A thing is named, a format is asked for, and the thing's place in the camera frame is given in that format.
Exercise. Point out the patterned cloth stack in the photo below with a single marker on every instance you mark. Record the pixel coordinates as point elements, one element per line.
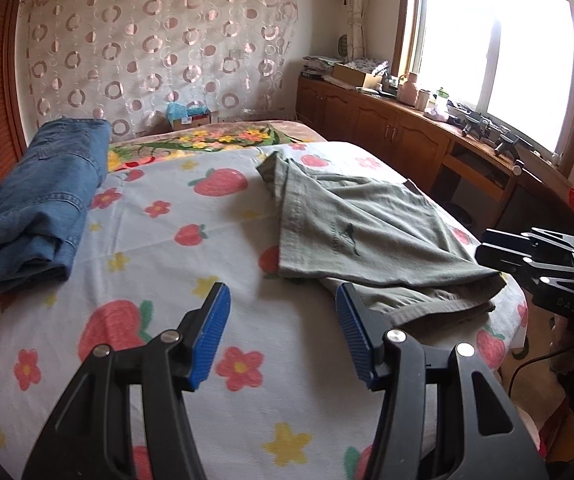
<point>367,65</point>

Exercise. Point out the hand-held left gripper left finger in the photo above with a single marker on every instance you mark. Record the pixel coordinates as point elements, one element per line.
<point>212,331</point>

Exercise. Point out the small cardboard box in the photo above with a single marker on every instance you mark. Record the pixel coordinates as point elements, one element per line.
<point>194,121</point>

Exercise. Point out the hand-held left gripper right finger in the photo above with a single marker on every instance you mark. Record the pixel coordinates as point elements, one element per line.
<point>354,341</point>

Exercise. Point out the circle pattern wall curtain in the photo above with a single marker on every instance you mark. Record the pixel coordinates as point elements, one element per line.
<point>167,35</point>

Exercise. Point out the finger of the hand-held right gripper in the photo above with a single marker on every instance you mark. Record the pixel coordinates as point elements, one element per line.
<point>527,239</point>
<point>504,259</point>

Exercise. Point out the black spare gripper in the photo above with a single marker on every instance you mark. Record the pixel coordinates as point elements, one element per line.
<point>474,122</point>
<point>507,144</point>

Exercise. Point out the white cup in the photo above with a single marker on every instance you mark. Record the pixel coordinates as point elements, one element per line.
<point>423,100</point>

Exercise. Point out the window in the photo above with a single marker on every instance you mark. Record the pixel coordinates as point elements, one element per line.
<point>492,35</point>

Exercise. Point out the wooden cabinet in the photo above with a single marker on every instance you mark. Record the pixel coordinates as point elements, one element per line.
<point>377,120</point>

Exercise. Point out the pink kettle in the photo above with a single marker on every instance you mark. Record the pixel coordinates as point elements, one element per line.
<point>408,89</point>

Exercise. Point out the floral blanket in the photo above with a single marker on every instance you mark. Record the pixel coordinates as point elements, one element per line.
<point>227,135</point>

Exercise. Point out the flat cardboard box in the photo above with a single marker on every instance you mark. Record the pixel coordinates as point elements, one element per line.
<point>354,76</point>

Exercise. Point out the grey-green pants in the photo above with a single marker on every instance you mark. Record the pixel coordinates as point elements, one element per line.
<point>367,220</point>

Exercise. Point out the beige window curtain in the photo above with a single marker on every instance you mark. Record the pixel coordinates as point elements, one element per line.
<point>354,5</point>

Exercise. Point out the strawberry print bed sheet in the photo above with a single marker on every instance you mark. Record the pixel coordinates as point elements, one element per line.
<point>167,260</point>

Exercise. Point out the small white fan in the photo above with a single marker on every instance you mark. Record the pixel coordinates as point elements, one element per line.
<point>343,46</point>

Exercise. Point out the blue denim jeans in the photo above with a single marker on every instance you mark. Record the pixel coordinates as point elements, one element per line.
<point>42,200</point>

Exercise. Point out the green cap bottle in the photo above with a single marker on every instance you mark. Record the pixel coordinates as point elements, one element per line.
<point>441,102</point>

